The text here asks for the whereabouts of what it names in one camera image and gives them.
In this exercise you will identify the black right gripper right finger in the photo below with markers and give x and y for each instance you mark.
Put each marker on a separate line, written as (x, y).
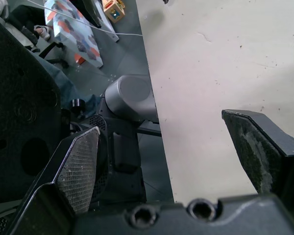
(254, 151)

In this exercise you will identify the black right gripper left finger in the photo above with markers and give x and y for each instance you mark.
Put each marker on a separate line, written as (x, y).
(76, 166)

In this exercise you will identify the pale blue hexagon-patterned box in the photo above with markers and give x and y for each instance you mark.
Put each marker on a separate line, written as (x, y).
(72, 34)

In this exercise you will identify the silver robot joint housing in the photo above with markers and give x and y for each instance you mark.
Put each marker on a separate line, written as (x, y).
(131, 98)

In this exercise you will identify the black robot torso panel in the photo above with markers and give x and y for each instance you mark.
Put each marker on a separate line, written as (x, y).
(17, 98)

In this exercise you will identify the black office chair base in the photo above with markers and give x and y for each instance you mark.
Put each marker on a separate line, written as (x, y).
(55, 52)

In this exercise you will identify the grey and white shoe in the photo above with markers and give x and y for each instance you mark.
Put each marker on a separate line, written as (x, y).
(42, 31)

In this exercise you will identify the wooden toy cube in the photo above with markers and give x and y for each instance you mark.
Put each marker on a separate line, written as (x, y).
(115, 12)

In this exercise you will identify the blue denim cloth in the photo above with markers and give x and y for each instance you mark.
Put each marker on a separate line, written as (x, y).
(63, 83)

